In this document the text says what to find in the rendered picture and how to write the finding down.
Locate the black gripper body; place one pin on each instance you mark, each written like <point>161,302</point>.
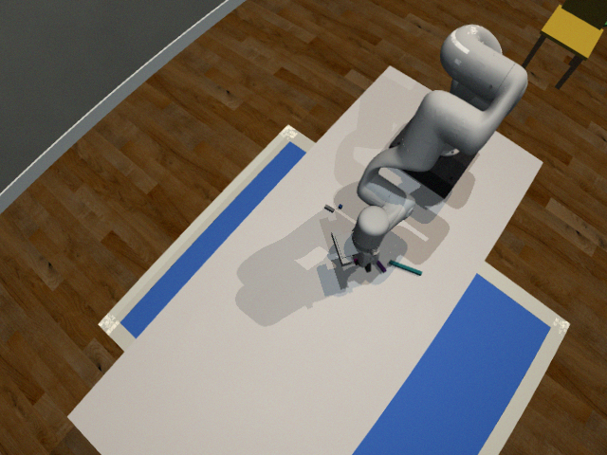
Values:
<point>365,258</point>

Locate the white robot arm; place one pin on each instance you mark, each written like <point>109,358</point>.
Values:
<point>441,118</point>

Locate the teal rod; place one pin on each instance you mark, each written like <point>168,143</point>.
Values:
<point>415,271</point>

